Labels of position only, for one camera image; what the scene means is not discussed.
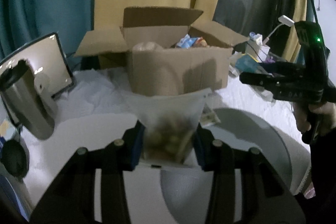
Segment brown cardboard box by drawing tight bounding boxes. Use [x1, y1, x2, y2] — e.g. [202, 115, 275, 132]
[75, 7, 248, 96]

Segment clear plastic pastry box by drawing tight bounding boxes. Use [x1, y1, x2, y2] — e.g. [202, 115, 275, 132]
[199, 105, 221, 127]

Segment white usb adapter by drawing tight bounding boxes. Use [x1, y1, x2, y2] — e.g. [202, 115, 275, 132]
[278, 15, 294, 27]

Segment white cable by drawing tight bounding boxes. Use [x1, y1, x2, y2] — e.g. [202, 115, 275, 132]
[265, 24, 285, 44]

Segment clear bag of nuts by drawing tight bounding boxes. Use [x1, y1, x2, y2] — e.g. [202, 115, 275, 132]
[122, 88, 212, 164]

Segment teal curtain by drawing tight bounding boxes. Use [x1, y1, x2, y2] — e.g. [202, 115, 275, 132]
[0, 0, 102, 64]

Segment orange rice cracker bag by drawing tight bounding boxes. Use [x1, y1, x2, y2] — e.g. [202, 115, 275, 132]
[194, 38, 209, 48]

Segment black headphones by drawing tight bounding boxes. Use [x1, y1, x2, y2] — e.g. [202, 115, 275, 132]
[1, 139, 29, 178]

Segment person's right hand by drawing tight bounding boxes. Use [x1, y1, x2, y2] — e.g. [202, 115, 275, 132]
[292, 102, 335, 135]

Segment blue white snack bag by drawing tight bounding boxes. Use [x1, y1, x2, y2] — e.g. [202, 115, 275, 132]
[175, 34, 202, 49]

